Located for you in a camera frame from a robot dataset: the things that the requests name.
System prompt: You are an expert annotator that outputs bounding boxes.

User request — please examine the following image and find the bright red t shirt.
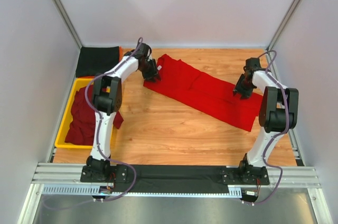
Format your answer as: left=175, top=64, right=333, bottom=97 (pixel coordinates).
left=143, top=54, right=262, bottom=132

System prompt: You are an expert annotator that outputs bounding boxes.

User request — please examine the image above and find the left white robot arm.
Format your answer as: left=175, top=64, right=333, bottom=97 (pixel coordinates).
left=82, top=38, right=161, bottom=177

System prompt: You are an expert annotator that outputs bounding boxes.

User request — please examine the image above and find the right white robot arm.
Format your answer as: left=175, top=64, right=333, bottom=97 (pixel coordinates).
left=233, top=58, right=299, bottom=181

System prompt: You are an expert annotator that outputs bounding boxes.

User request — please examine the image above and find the folded black t shirt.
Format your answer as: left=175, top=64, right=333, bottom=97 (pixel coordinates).
left=75, top=46, right=120, bottom=78

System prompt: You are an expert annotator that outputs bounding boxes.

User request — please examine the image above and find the dark red t shirt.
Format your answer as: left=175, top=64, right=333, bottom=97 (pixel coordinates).
left=64, top=86, right=125, bottom=146

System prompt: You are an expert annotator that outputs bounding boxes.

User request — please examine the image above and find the yellow plastic bin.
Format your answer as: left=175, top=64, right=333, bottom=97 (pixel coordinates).
left=55, top=77, right=92, bottom=150

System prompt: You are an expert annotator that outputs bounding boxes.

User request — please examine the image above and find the black cloth strip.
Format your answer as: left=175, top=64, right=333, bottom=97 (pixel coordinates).
left=114, top=165, right=229, bottom=194

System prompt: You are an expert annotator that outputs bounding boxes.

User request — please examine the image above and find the right aluminium corner post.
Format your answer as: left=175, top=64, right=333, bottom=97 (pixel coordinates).
left=266, top=0, right=302, bottom=51

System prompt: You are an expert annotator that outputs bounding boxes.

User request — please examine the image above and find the aluminium corner post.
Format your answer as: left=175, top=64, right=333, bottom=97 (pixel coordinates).
left=52, top=0, right=82, bottom=48
left=266, top=0, right=302, bottom=51

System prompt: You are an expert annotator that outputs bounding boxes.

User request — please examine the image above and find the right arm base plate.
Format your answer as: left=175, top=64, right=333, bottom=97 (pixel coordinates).
left=221, top=167, right=270, bottom=185

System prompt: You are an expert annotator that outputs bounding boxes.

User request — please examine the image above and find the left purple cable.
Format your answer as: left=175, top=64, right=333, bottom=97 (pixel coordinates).
left=42, top=37, right=138, bottom=210

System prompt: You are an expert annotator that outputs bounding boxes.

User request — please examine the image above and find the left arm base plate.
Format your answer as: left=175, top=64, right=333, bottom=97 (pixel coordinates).
left=80, top=165, right=133, bottom=183

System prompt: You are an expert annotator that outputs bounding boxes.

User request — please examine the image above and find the left aluminium corner post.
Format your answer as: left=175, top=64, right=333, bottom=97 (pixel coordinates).
left=52, top=0, right=82, bottom=48

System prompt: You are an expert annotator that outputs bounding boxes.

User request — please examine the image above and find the slotted grey cable duct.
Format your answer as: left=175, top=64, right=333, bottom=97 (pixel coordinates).
left=42, top=184, right=242, bottom=199

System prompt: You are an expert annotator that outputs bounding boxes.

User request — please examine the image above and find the aluminium front rail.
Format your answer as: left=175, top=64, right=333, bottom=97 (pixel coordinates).
left=32, top=163, right=321, bottom=189

